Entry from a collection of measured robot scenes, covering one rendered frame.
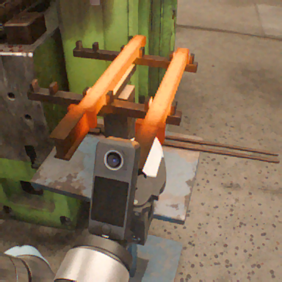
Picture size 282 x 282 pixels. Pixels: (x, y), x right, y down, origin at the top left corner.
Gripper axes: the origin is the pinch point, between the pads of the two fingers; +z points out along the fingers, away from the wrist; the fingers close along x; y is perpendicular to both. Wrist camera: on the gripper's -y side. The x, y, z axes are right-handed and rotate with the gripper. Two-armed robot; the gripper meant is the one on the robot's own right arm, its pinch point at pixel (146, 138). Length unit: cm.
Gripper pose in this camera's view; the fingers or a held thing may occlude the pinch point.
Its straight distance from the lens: 46.1
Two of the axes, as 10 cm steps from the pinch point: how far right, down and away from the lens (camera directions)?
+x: 9.6, 1.8, -2.1
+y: 0.0, 7.6, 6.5
